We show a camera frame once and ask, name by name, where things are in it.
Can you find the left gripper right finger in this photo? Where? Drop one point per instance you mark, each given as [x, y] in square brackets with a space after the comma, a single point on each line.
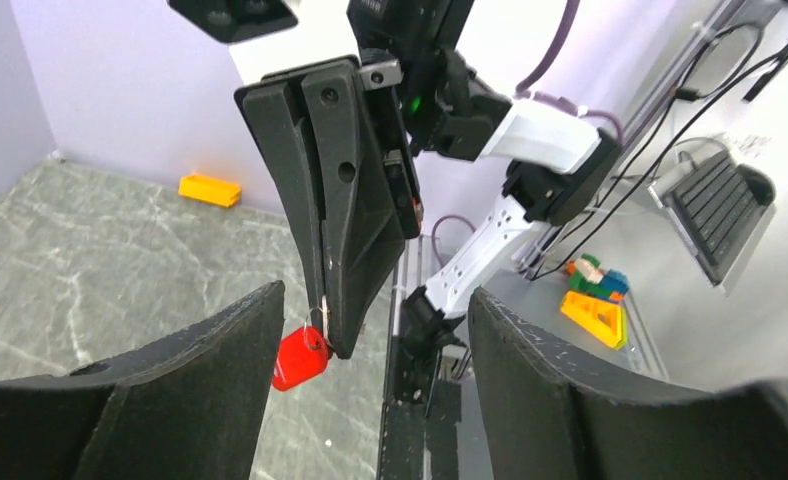
[552, 410]

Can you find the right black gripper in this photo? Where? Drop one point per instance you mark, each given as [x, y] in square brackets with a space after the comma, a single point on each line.
[371, 196]

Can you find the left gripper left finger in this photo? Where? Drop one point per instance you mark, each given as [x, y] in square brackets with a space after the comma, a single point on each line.
[189, 405]

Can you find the red key tag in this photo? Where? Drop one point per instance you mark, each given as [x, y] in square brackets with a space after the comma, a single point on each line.
[302, 355]

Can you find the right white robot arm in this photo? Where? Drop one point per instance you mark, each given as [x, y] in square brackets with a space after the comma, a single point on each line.
[557, 161]

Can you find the yellow bin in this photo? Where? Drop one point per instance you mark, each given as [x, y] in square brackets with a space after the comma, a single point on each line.
[209, 190]

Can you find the colourful toy blocks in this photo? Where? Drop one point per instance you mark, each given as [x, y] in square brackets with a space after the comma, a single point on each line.
[586, 276]

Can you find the black keyboard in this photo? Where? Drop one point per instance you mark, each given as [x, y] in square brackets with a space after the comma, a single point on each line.
[718, 210]

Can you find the black computer mouse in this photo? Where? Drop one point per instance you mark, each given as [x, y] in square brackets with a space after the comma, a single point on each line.
[760, 185]

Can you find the yellow toy frame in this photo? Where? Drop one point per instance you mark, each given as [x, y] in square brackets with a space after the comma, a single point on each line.
[605, 321]

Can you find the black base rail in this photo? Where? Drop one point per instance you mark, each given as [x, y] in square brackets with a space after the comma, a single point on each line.
[421, 410]

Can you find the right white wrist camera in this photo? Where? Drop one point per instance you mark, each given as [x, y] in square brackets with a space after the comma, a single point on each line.
[274, 36]

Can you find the aluminium frame post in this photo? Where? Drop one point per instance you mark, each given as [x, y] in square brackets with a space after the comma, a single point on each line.
[684, 26]

